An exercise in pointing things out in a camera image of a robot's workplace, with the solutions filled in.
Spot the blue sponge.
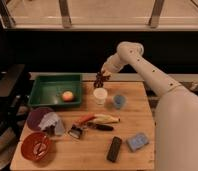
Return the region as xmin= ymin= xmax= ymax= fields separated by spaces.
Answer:
xmin=126 ymin=133 xmax=149 ymax=152

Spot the orange carrot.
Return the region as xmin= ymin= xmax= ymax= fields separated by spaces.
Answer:
xmin=77 ymin=115 xmax=95 ymax=124

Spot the red bowl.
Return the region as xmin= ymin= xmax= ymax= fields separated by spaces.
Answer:
xmin=21 ymin=132 xmax=51 ymax=162

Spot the red grape bunch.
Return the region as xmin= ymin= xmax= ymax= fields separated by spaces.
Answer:
xmin=93 ymin=71 xmax=110 ymax=88

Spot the apple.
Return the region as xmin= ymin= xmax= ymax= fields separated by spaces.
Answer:
xmin=62 ymin=91 xmax=74 ymax=102

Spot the black remote control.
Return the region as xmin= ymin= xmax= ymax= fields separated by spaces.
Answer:
xmin=106 ymin=137 xmax=122 ymax=162

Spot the small black metal clip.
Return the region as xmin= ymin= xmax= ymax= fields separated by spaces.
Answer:
xmin=68 ymin=125 xmax=83 ymax=139

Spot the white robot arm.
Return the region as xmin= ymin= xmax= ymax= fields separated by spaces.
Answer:
xmin=102 ymin=42 xmax=198 ymax=171

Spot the purple plate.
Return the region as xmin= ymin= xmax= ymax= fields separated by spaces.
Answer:
xmin=27 ymin=107 xmax=53 ymax=131

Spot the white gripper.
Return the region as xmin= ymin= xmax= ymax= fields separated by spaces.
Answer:
xmin=101 ymin=53 xmax=124 ymax=74

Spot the white cup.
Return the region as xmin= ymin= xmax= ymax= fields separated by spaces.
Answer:
xmin=93 ymin=88 xmax=108 ymax=105

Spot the black chair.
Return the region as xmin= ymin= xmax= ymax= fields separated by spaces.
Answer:
xmin=0 ymin=64 xmax=30 ymax=137

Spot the green plastic tray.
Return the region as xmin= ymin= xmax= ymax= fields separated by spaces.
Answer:
xmin=28 ymin=74 xmax=82 ymax=107

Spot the blue cup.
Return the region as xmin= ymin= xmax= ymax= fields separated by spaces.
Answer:
xmin=113 ymin=94 xmax=126 ymax=109

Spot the black handled tool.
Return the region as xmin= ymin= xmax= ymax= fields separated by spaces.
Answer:
xmin=87 ymin=122 xmax=114 ymax=131

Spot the banana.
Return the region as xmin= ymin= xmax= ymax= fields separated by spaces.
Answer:
xmin=93 ymin=114 xmax=120 ymax=124

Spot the crumpled plastic bag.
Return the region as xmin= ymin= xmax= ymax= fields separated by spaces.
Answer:
xmin=39 ymin=112 xmax=65 ymax=136

